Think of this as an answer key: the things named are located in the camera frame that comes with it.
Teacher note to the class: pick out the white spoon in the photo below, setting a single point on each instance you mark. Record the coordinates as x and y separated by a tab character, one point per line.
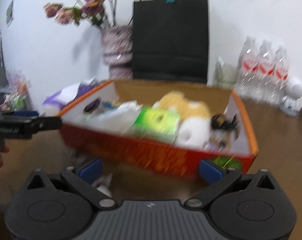
219	62

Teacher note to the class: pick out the white robot figurine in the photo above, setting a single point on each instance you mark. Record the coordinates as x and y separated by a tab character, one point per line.
292	92

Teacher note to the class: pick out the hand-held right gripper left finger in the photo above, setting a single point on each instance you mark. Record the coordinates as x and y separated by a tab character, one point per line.
92	170

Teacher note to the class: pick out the glass cup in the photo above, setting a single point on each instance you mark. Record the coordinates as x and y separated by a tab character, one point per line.
226	76

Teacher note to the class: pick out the green tissue pack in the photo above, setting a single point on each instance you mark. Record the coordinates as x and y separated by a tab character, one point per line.
156	122

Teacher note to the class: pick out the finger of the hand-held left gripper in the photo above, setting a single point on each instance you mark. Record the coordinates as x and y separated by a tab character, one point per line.
25	114
47	124

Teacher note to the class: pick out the black paper bag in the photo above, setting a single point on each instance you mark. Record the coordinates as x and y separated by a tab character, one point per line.
168	42

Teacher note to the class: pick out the white plastic container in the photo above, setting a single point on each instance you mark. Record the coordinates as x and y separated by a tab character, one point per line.
120	115

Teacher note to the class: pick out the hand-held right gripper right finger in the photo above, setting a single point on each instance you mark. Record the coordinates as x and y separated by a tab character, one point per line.
211	171

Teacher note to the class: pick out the white and yellow plush toy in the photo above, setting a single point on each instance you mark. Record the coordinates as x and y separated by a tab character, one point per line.
181	103

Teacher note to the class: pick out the purple ceramic vase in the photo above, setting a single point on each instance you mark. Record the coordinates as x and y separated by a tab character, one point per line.
115	45

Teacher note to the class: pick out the colourful plastic wrap bundle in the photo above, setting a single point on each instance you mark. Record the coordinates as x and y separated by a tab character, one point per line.
15	92

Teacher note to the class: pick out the purple and white tissue package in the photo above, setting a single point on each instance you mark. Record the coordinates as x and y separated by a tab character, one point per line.
63	97

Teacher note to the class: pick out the orange cardboard box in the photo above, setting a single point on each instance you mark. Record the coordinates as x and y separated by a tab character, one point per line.
141	152

